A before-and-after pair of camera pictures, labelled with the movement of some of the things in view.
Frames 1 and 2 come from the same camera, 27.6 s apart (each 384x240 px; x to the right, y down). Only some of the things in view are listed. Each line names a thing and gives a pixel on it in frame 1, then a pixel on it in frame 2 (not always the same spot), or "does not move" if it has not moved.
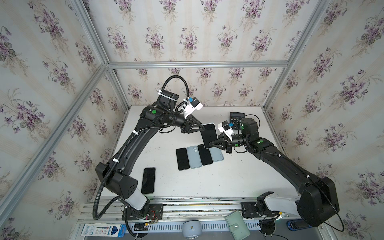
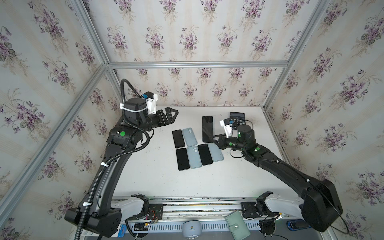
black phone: [209, 134] -> [178, 138]
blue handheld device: [297, 224] does not move
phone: [182, 158] does not move
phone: [205, 155] does not move
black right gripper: [226, 142] does not move
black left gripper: [187, 124] -> [162, 117]
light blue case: [216, 154] does not move
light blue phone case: [194, 157] does not move
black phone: [148, 180] -> [207, 129]
